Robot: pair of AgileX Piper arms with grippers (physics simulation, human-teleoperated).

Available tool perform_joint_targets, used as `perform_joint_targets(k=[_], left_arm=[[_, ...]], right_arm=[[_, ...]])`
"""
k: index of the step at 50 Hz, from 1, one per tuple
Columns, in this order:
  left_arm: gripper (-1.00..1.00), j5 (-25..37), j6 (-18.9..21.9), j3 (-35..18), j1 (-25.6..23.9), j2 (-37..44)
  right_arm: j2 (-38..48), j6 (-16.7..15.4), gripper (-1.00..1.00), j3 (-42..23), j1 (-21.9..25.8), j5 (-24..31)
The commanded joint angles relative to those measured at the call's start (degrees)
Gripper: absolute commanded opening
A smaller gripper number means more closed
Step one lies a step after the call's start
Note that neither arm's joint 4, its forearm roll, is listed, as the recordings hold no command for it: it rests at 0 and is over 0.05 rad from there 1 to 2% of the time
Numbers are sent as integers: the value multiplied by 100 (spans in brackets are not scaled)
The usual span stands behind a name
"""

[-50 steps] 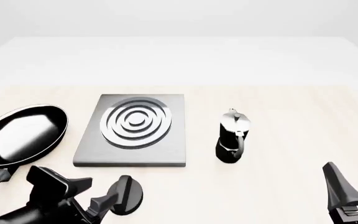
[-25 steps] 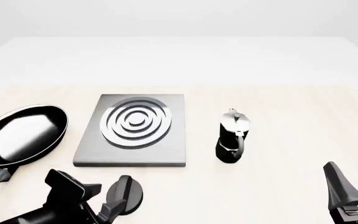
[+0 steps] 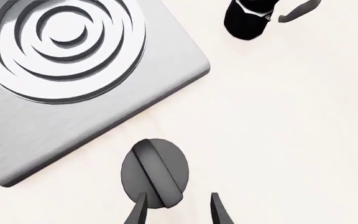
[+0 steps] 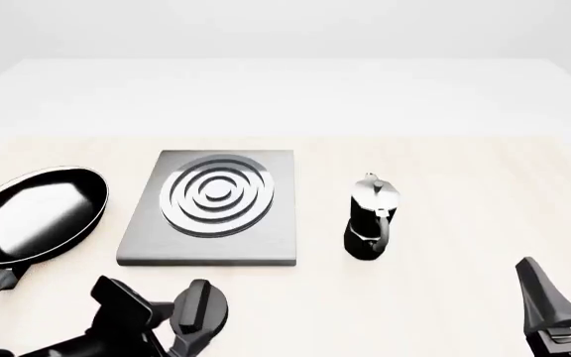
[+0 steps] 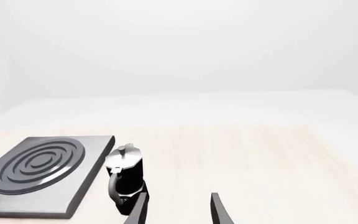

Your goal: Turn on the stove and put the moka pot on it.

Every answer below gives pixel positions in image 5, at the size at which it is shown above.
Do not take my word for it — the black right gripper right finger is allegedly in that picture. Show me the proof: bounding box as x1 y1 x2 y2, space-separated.
210 192 235 224

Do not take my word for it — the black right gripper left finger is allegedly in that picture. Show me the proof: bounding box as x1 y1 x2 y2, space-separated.
123 192 148 224

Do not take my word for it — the black and silver moka pot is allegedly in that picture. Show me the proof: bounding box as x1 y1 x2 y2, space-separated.
105 143 150 217

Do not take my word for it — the flat black stove plate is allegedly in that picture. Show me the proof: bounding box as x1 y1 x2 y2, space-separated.
0 135 116 220

